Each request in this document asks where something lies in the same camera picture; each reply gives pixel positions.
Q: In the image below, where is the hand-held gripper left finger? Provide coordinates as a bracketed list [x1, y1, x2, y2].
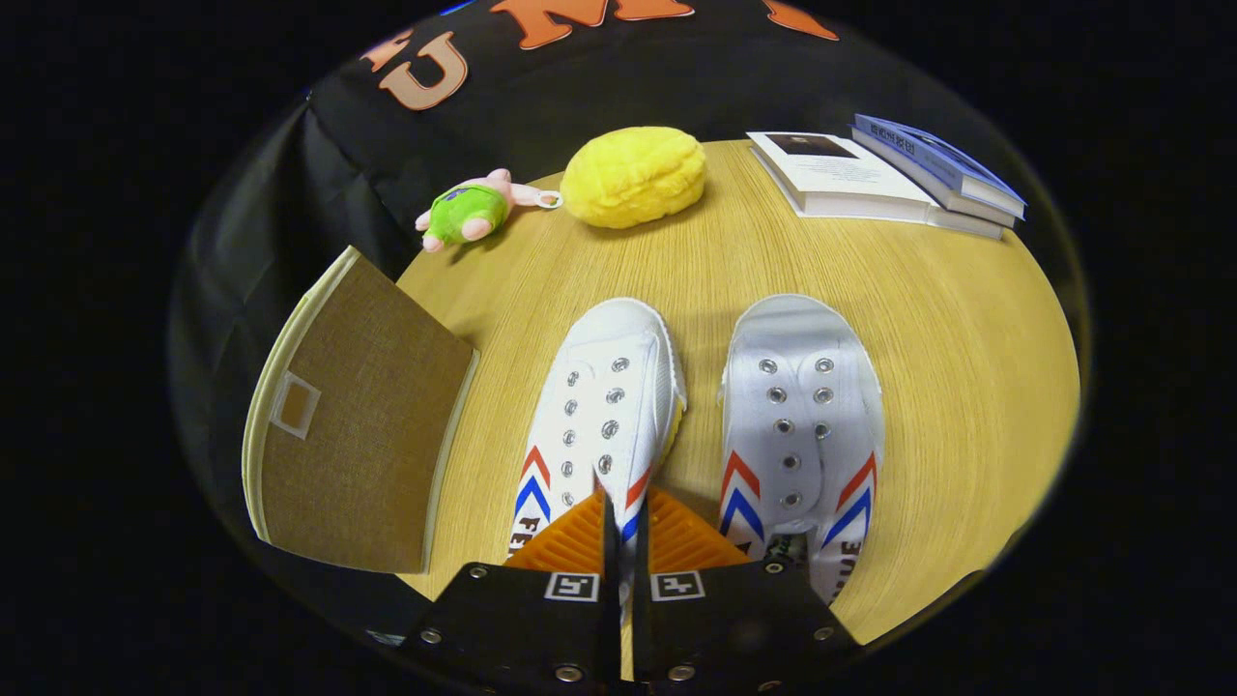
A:
[401, 488, 619, 692]

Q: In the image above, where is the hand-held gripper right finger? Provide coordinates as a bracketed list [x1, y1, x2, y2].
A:
[633, 486, 861, 692]

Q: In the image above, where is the white shoe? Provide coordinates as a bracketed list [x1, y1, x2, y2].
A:
[717, 293, 885, 605]
[507, 297, 689, 620]

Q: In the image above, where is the brown fabric storage box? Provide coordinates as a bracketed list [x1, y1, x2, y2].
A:
[242, 246, 481, 574]

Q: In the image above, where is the pink and green plush toy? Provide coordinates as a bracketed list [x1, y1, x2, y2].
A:
[416, 168, 563, 254]

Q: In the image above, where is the yellow plush toy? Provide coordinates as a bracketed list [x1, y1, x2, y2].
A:
[561, 126, 707, 230]

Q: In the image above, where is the white book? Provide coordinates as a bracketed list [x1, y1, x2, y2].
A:
[746, 131, 1006, 241]

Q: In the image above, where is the blue book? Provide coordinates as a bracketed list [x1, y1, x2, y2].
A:
[849, 124, 1018, 230]
[852, 113, 1027, 221]

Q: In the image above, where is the black backdrop cloth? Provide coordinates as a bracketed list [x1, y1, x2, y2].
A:
[169, 0, 1088, 639]

